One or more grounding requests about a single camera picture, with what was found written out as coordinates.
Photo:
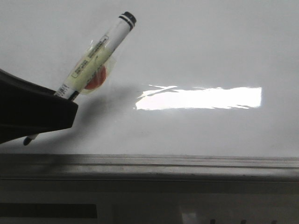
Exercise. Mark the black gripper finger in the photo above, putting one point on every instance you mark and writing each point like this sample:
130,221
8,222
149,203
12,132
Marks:
28,109

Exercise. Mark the white black whiteboard marker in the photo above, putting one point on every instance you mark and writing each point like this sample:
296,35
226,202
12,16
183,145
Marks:
93,68

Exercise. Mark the white whiteboard with metal frame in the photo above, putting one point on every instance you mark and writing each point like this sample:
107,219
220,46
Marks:
201,89

